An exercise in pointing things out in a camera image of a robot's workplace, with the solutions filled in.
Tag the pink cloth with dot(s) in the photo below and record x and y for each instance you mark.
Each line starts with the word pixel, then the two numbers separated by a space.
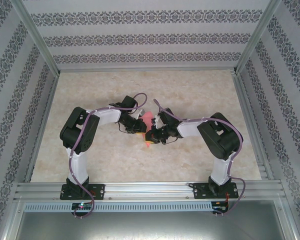
pixel 148 120

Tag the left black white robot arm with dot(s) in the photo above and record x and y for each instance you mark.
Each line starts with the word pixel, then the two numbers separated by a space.
pixel 77 135

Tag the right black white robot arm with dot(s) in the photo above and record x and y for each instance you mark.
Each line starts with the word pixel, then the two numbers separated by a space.
pixel 220 137

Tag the sheet metal panel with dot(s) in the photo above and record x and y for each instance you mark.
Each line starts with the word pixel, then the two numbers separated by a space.
pixel 150 227

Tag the circuit board with blue light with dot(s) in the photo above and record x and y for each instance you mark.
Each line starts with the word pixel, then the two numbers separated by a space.
pixel 218 208

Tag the circuit board with green light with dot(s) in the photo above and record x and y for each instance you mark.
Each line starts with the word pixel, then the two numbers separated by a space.
pixel 81 206

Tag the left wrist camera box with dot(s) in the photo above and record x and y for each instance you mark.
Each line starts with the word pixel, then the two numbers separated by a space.
pixel 140 112

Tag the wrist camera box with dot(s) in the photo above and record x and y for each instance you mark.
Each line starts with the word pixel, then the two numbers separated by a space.
pixel 158 121
pixel 140 112

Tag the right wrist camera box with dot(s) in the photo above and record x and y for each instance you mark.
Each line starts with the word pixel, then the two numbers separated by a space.
pixel 158 121

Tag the aluminium mounting rail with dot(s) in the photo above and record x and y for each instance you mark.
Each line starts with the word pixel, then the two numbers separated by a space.
pixel 150 190

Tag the aluminium rear rail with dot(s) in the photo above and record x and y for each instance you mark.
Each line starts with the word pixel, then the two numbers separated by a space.
pixel 147 70

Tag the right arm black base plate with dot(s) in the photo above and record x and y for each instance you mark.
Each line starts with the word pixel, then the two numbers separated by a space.
pixel 200 191

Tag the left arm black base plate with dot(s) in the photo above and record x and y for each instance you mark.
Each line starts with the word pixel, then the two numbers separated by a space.
pixel 98 191

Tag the aluminium side rail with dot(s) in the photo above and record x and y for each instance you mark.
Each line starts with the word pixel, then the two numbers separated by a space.
pixel 43 125
pixel 250 120

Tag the aluminium frame post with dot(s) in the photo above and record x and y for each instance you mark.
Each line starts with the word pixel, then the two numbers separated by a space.
pixel 258 37
pixel 35 37

